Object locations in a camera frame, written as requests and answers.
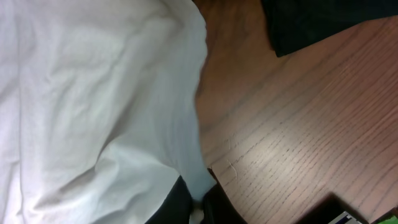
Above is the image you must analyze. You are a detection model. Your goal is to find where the white t-shirt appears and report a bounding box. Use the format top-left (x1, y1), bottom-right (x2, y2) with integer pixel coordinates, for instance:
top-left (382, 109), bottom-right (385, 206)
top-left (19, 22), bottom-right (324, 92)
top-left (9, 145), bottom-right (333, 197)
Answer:
top-left (1, 0), bottom-right (215, 223)

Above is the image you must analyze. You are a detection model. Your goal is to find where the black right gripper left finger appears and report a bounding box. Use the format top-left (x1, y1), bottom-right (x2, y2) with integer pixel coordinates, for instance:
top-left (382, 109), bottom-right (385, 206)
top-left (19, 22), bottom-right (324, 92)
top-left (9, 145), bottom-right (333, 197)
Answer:
top-left (146, 176), bottom-right (192, 224)

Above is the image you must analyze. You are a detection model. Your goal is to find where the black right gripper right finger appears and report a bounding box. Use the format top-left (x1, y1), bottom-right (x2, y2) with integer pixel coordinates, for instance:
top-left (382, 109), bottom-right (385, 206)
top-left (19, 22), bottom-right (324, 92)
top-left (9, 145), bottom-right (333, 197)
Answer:
top-left (201, 168), bottom-right (247, 224)

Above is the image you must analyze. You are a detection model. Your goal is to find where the black crumpled garment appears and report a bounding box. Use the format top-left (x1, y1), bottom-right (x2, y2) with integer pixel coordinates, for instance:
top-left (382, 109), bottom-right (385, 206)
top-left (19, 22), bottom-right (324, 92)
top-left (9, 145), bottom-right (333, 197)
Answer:
top-left (261, 0), bottom-right (397, 57)

